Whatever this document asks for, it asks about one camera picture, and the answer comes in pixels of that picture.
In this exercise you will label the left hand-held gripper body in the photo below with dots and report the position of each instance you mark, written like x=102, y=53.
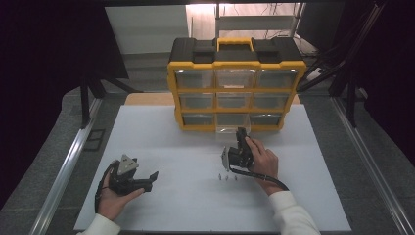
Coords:
x=124, y=182

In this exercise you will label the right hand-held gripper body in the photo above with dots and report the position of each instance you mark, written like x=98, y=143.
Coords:
x=239, y=158

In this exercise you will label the clear plastic parts drawer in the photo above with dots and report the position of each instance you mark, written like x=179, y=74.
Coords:
x=225, y=126

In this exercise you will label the yellow black organizer cabinet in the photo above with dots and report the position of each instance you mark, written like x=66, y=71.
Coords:
x=186, y=49

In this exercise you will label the person's left hand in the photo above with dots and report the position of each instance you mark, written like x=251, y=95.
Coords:
x=112, y=204

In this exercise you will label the person's right hand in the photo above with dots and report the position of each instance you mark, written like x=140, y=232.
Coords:
x=266, y=166

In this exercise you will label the white table cover sheet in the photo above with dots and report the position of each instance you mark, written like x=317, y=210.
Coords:
x=182, y=202

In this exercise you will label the grid of transparent bins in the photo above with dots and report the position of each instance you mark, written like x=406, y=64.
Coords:
x=194, y=78

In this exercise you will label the black metal stand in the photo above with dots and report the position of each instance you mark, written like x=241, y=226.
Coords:
x=85, y=107
x=351, y=107

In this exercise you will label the white power strip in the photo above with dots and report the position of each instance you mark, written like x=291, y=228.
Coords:
x=313, y=74

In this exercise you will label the metal shelf rack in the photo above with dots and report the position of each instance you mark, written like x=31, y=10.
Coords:
x=254, y=23

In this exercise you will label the dark curtain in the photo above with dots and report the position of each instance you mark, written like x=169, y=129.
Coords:
x=391, y=81
x=32, y=81

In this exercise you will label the white panel board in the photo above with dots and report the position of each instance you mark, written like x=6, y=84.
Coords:
x=147, y=29

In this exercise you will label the small black frame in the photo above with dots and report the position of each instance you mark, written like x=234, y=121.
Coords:
x=94, y=139

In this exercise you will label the aluminium frame rail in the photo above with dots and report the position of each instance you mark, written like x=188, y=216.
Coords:
x=375, y=176
x=65, y=176

